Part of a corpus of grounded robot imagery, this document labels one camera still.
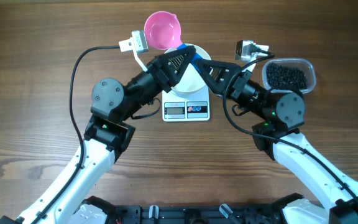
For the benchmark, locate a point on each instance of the clear plastic container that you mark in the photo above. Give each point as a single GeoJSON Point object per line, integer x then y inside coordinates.
{"type": "Point", "coordinates": [300, 63]}

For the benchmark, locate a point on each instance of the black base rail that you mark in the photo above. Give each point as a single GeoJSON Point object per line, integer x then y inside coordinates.
{"type": "Point", "coordinates": [247, 214]}

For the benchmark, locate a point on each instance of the black beans in container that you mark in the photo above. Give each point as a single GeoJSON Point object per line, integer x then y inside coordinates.
{"type": "Point", "coordinates": [285, 78]}

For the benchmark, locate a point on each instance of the white digital kitchen scale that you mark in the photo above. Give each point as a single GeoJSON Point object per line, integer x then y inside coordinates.
{"type": "Point", "coordinates": [193, 107]}

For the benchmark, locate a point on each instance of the pink scoop with blue handle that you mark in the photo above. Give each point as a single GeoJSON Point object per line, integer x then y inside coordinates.
{"type": "Point", "coordinates": [163, 32]}

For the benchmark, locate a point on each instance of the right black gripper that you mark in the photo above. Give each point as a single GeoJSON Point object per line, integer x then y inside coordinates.
{"type": "Point", "coordinates": [237, 83]}

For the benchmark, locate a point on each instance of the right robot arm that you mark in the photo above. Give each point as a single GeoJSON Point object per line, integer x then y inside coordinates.
{"type": "Point", "coordinates": [280, 138]}

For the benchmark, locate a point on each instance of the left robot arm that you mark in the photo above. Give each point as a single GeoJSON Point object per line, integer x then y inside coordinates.
{"type": "Point", "coordinates": [106, 136]}

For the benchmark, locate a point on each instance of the white bowl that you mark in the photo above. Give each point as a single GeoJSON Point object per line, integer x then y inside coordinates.
{"type": "Point", "coordinates": [191, 81]}

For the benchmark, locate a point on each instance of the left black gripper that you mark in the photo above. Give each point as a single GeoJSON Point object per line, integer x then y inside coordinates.
{"type": "Point", "coordinates": [161, 72]}

